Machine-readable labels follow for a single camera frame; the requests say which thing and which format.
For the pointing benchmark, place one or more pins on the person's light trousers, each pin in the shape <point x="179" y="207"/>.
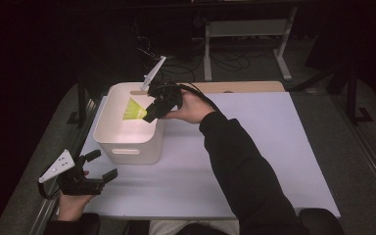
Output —
<point x="176" y="227"/>

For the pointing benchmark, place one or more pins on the white metal stand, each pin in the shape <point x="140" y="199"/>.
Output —
<point x="248" y="28"/>

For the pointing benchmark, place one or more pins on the black stand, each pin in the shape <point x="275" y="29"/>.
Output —
<point x="81" y="101"/>
<point x="352" y="94"/>

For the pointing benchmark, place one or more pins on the white plastic storage bin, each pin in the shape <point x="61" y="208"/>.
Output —
<point x="127" y="143"/>

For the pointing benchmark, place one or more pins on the person's left hand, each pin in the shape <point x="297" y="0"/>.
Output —
<point x="71" y="205"/>

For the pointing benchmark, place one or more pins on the yellow shuttlecock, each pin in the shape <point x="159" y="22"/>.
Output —
<point x="133" y="111"/>

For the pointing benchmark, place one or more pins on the person's right hand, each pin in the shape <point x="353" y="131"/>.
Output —
<point x="192" y="109"/>

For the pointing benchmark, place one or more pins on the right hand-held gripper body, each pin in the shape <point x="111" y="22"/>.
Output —
<point x="166" y="96"/>

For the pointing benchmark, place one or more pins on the wooden board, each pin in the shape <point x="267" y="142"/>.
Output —
<point x="241" y="87"/>

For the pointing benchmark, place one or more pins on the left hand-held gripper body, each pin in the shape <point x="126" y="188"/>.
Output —
<point x="78" y="184"/>

